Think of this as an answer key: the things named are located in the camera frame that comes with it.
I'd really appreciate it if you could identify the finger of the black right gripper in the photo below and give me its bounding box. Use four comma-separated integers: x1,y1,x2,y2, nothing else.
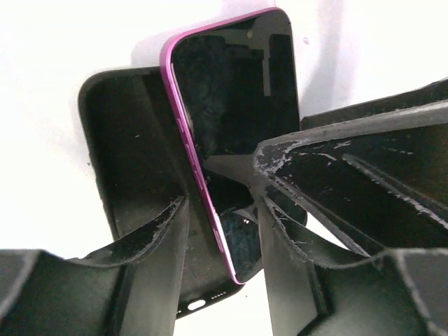
253,101,447,252
300,78,447,130

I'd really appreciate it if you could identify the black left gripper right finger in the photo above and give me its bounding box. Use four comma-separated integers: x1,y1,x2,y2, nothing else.
258,197,447,335

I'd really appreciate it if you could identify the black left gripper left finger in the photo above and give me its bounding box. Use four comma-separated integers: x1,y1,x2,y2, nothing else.
1,196,189,335

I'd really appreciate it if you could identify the black phone case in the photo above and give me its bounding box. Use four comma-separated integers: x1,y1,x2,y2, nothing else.
78,67,241,324

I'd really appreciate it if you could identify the pink-edged black phone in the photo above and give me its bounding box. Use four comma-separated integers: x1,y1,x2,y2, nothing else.
160,7,300,285

